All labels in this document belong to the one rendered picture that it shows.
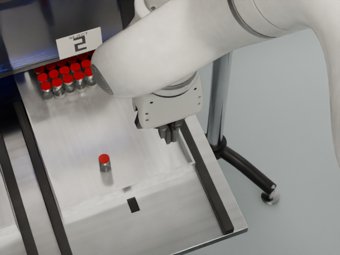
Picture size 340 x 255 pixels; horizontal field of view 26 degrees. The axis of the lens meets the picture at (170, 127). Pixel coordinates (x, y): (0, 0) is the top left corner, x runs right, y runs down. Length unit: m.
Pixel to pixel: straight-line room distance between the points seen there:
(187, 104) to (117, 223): 0.35
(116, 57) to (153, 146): 0.57
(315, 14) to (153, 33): 0.26
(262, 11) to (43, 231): 0.78
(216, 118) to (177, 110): 1.03
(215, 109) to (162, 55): 1.26
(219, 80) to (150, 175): 0.63
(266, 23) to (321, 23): 0.09
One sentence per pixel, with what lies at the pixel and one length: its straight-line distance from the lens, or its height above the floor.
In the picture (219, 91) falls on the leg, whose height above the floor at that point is 0.45.
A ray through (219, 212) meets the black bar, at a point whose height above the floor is 0.90.
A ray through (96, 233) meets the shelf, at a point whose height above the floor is 0.88.
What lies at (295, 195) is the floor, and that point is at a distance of 2.38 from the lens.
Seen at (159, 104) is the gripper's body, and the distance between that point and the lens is 1.06.
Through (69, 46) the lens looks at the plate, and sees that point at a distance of 1.39.
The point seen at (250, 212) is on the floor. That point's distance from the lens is 2.34.
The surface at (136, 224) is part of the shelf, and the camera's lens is 1.35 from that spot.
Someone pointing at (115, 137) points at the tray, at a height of 0.88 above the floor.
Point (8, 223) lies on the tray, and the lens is 1.38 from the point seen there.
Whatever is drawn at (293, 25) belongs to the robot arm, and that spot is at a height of 1.59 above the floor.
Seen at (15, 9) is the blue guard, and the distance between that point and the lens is 1.28.
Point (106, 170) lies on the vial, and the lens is 1.38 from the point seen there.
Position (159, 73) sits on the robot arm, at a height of 1.43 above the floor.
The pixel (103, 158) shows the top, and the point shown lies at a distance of 1.36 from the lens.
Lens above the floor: 2.11
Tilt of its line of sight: 59 degrees down
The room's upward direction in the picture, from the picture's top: straight up
